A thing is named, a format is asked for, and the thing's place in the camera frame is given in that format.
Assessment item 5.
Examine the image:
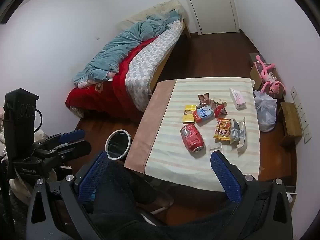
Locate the white tube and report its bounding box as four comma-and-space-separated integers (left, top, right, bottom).
236, 119, 247, 152

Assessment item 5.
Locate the black cable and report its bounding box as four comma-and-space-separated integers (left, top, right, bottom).
34, 109, 43, 133

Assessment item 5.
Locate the pink plush toy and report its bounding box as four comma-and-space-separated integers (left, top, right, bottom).
254, 55, 287, 98

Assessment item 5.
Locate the striped tablecloth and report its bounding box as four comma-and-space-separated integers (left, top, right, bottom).
124, 77, 260, 192

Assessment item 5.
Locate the wooden stool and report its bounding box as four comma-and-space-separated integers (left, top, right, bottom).
279, 102, 303, 147

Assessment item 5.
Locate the brown and white snack wrapper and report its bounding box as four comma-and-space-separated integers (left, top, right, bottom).
209, 97, 227, 108

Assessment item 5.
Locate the teal quilt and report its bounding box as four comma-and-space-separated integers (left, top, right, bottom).
72, 9, 184, 85

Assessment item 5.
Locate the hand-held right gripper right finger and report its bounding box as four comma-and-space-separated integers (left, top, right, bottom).
211, 151, 293, 240

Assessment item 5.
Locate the cream pillow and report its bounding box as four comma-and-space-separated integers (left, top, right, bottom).
117, 0, 187, 30

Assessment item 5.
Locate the yellow box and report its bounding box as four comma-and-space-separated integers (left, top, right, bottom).
182, 104, 197, 124

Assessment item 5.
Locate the wooden bed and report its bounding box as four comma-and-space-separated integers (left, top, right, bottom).
65, 0, 191, 123

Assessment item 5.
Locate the red snack wrapper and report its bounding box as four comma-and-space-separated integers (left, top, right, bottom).
214, 104, 228, 117

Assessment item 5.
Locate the orange snack packet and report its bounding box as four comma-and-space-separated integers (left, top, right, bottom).
213, 118, 232, 141

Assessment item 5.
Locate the red blanket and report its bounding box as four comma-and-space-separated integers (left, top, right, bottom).
65, 36, 160, 121

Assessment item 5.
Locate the clear plastic tray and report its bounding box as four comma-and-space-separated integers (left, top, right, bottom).
209, 142, 224, 155

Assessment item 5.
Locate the red soda can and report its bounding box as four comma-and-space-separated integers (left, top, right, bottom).
180, 124, 205, 153

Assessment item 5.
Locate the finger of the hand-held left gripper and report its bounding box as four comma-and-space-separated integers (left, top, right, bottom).
37, 140, 92, 162
34, 129, 86, 151

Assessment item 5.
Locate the grey white checkered bedsheet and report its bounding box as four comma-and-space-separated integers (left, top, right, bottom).
125, 20, 184, 113

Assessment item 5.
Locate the blue and red carton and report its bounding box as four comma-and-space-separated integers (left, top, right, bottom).
192, 105, 215, 124

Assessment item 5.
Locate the brown cardboard box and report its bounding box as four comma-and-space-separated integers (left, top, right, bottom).
249, 52, 286, 98

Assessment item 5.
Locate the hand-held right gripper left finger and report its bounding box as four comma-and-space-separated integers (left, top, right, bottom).
25, 151, 109, 240

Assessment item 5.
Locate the silver wrapper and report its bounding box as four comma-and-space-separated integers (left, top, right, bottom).
229, 117, 242, 144

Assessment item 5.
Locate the pink and white tissue box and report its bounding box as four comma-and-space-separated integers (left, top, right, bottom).
229, 87, 247, 110

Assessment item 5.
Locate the white door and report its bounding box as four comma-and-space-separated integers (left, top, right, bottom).
180, 0, 241, 35

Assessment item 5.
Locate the white plastic bag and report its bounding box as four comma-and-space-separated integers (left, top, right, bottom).
253, 90, 277, 132

